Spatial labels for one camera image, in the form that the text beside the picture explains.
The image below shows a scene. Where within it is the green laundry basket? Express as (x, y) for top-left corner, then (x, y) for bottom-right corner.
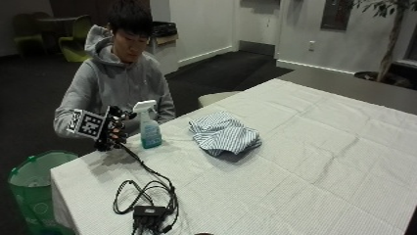
(7, 150), (80, 235)

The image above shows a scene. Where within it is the black bin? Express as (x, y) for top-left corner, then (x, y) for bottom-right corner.
(149, 21), (178, 38)

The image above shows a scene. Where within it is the potted tree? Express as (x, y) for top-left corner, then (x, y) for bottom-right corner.
(346, 0), (417, 87)

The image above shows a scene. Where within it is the black hub box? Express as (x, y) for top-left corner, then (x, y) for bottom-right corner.
(132, 205), (168, 220)

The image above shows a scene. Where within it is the blue spray bottle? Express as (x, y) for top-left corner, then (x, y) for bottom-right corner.
(132, 100), (164, 150)

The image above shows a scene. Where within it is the green chair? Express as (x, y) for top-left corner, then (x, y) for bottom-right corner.
(57, 14), (95, 63)
(12, 13), (48, 57)

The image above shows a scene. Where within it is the white marker cube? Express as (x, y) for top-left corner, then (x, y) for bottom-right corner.
(65, 109), (108, 139)

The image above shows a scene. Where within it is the white tablecloth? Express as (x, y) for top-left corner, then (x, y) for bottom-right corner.
(49, 78), (417, 235)

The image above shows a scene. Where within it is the dark round table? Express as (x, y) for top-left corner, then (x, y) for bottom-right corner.
(35, 16), (83, 53)

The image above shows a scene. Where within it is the dark wall frame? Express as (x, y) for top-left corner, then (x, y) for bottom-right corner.
(320, 0), (354, 31)

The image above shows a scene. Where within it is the beige chair seat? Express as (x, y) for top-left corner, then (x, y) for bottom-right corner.
(197, 90), (242, 109)

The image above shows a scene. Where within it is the the person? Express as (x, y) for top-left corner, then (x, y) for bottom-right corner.
(52, 0), (177, 139)

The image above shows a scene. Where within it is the black cable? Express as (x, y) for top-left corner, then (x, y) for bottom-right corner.
(112, 142), (180, 235)

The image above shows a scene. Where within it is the striped blue white cloth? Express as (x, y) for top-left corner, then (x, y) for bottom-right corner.
(188, 111), (264, 158)

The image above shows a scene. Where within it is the white cabinet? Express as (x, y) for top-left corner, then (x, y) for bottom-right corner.
(145, 32), (181, 76)

